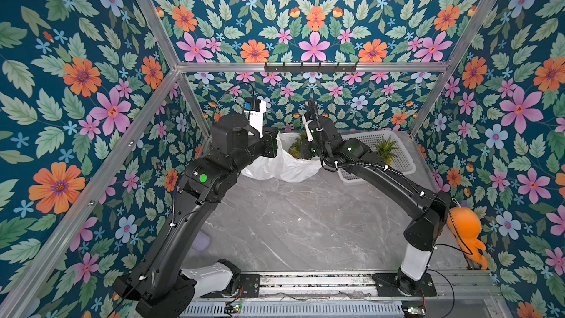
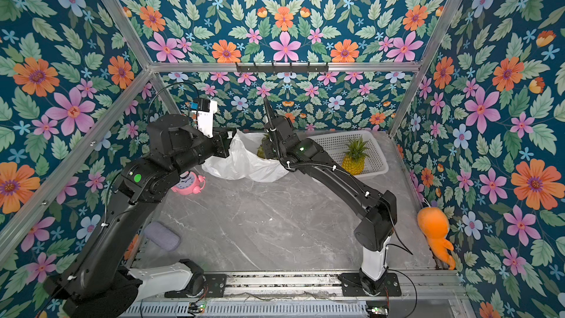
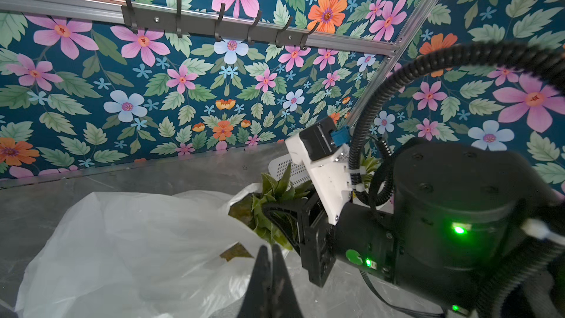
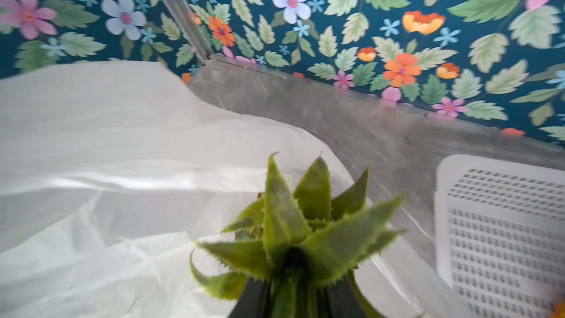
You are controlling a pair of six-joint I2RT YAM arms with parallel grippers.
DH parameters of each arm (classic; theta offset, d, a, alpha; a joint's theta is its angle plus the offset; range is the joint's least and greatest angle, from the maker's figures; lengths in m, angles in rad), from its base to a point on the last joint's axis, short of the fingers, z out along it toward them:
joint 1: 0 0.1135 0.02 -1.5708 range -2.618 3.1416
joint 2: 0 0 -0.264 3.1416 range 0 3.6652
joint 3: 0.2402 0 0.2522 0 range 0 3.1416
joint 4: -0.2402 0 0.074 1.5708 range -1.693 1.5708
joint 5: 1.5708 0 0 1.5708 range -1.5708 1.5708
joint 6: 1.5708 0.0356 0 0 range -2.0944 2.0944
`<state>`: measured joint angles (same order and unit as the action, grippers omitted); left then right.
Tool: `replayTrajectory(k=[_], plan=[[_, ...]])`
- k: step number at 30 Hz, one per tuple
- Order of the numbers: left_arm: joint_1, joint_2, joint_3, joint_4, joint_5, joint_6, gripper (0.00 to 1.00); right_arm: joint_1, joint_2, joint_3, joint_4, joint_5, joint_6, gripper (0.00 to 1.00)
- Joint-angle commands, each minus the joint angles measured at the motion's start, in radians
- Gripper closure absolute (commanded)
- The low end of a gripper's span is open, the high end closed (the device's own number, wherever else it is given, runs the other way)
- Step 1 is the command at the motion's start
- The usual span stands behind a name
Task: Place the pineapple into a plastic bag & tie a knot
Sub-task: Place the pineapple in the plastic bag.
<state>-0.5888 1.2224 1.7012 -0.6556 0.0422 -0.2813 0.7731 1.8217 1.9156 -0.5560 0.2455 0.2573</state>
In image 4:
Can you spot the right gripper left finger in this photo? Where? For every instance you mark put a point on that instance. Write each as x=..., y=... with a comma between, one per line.
x=254, y=300

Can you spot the white perforated plastic basket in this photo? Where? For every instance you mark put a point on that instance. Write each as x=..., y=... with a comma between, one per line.
x=500, y=235

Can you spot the white plastic bag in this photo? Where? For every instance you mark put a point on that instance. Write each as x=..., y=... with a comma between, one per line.
x=110, y=171

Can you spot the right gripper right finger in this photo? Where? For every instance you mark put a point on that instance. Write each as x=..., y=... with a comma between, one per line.
x=340, y=300

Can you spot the green pineapple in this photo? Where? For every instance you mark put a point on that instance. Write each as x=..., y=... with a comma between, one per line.
x=300, y=239

